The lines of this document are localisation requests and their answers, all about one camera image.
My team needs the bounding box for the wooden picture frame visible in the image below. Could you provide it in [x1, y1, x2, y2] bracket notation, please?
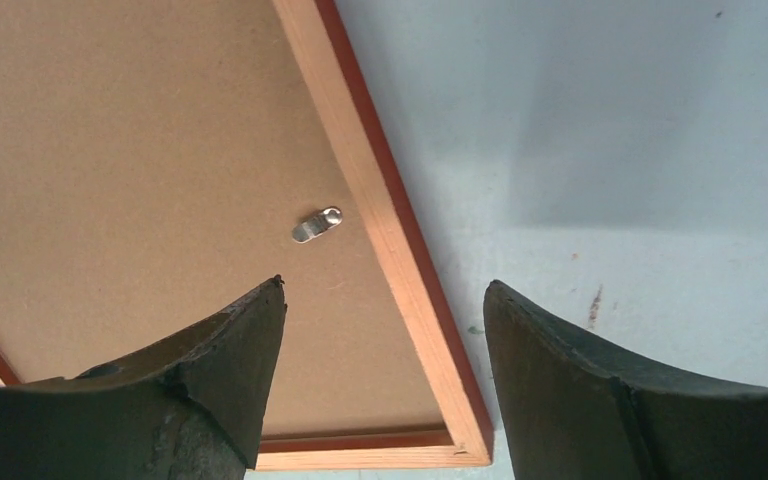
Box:
[0, 1, 493, 472]

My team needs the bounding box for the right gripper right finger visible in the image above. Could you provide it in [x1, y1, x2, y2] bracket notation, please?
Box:
[483, 281, 768, 479]

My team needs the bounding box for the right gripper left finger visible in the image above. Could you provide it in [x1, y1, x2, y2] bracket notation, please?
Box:
[0, 276, 287, 479]

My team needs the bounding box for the brown cardboard backing board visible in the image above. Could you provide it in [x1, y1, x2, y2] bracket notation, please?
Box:
[0, 1, 442, 436]

